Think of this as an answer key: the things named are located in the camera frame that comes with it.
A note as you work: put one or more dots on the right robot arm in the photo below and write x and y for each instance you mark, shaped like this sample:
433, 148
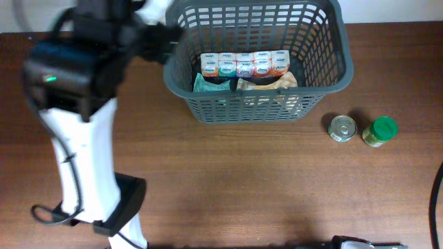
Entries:
344, 242

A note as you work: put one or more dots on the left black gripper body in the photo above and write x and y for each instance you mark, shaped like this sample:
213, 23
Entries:
156, 48

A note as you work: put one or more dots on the grey plastic basket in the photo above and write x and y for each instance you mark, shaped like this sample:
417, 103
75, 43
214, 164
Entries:
312, 31

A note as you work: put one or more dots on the white tissue pack strip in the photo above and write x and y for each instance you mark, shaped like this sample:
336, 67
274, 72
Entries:
259, 64

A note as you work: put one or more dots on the teal snack wrapper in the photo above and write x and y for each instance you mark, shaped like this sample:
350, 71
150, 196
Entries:
201, 85

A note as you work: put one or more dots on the tan paper bag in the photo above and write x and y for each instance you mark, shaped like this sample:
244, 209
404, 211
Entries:
284, 82

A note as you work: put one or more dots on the tin can green label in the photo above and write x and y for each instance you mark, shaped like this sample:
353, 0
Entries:
342, 128

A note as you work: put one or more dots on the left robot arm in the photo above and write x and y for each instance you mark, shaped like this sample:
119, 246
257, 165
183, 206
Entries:
71, 81

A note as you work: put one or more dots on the green lid glass jar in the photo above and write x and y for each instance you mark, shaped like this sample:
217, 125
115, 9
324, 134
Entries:
380, 131

